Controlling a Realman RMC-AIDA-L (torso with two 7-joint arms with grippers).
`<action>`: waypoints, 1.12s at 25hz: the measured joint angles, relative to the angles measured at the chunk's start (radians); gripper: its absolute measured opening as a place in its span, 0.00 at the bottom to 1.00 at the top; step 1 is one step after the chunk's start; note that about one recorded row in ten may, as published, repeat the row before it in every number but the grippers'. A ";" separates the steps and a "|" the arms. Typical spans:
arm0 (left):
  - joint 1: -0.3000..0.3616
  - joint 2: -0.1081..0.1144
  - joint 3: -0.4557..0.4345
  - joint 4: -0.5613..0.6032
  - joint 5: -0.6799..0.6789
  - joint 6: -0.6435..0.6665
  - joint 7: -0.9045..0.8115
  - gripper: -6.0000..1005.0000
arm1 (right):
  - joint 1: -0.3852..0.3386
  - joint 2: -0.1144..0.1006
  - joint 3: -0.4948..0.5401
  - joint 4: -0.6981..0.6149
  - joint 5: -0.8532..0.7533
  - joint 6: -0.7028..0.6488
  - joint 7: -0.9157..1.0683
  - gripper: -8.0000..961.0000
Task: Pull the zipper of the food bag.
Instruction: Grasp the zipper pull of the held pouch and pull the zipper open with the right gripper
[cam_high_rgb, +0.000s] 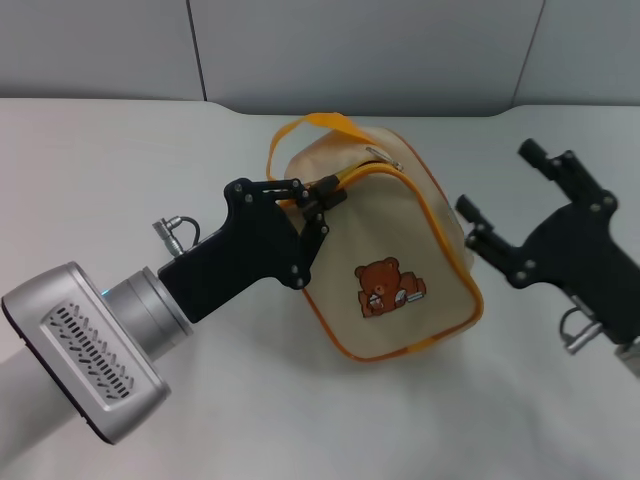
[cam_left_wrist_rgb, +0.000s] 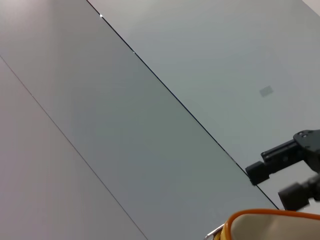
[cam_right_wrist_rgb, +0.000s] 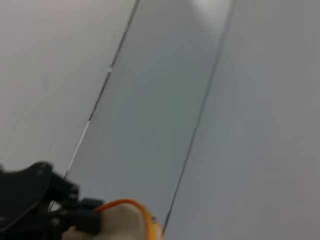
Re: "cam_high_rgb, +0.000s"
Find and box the beige bear food bag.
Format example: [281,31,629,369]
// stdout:
[267,112,485,362]

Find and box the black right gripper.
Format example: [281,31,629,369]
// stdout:
[455,138,640,347]

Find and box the right gripper connector cable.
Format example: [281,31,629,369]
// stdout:
[558,294,604,356]

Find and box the left gripper connector cable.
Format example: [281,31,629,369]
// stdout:
[151,213,202,262]

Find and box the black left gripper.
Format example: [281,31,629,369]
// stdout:
[157,174,350,325]

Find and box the gripper connector cable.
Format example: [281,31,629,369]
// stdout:
[558,294,604,356]
[151,213,202,262]

